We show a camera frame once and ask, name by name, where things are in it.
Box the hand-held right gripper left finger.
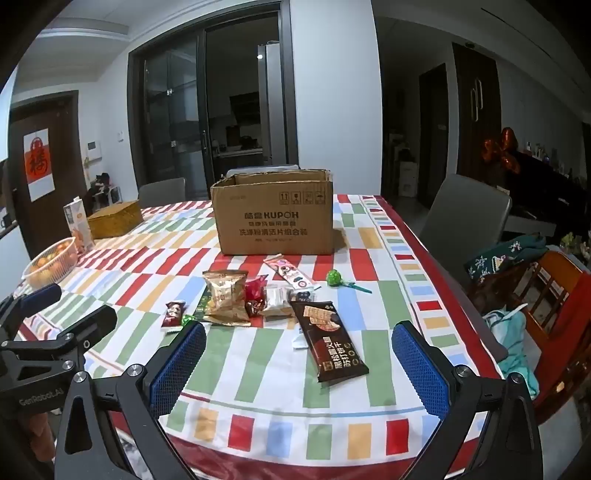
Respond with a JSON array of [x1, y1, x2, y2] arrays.
[[54, 320, 208, 480]]

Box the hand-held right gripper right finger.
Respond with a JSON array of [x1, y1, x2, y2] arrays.
[[392, 320, 546, 480]]

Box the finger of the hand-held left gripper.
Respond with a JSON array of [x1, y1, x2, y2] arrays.
[[0, 284, 63, 342], [0, 305, 118, 357]]

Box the gold snack packet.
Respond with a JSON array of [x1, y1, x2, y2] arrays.
[[203, 269, 252, 328]]

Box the black cracker packet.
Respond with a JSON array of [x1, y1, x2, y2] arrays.
[[288, 299, 370, 384]]

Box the pink snack packet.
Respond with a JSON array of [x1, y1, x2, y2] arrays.
[[244, 274, 270, 318]]

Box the long clear cookie packet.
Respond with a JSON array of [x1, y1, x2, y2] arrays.
[[263, 255, 321, 292]]

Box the brown cardboard box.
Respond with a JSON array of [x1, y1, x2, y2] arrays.
[[210, 168, 335, 257]]

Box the person's left hand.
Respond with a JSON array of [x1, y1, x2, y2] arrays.
[[18, 411, 56, 457]]

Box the white plastic basket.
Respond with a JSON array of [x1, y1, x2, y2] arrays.
[[21, 237, 79, 289]]

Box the pile of oranges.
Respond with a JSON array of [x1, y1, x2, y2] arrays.
[[28, 242, 75, 280]]

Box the small dark red candy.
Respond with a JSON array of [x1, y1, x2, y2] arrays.
[[161, 301, 186, 328]]

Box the dark green snack packet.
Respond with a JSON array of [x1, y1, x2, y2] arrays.
[[194, 288, 213, 321]]

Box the juice carton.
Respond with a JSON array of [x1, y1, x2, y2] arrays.
[[63, 196, 95, 254]]

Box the colourful checked tablecloth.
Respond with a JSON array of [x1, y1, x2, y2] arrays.
[[11, 194, 509, 480]]

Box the teal cloth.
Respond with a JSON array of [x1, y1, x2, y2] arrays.
[[482, 308, 541, 400]]

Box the woven golden box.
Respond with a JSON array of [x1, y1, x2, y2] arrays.
[[87, 200, 144, 240]]

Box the white snack packet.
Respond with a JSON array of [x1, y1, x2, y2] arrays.
[[261, 284, 296, 320]]

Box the small cluttered shelf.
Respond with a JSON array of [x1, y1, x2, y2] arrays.
[[90, 173, 123, 208]]

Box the green lollipop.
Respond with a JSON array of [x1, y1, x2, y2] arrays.
[[325, 269, 372, 295]]

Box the red paper door poster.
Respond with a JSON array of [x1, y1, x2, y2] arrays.
[[23, 129, 55, 201]]

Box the green patterned cloth bag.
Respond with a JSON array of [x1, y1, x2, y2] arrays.
[[464, 234, 548, 280]]

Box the grey dining chair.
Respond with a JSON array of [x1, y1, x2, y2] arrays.
[[137, 178, 186, 209], [420, 174, 513, 266], [226, 164, 301, 178]]

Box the orange wooden chair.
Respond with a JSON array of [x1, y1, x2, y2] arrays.
[[466, 249, 591, 425]]

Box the brown wooden door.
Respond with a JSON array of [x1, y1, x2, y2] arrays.
[[9, 90, 88, 232]]

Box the dark sideboard cabinet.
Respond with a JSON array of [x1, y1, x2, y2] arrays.
[[503, 148, 591, 241]]

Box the sliding glass door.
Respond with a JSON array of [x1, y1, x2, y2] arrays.
[[127, 0, 291, 204]]

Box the orange foil balloon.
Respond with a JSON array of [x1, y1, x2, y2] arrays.
[[481, 127, 522, 175]]

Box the tall dark wardrobe door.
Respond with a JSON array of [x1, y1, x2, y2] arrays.
[[452, 42, 503, 183]]

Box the silver refrigerator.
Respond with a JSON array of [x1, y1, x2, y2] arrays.
[[257, 41, 293, 167]]

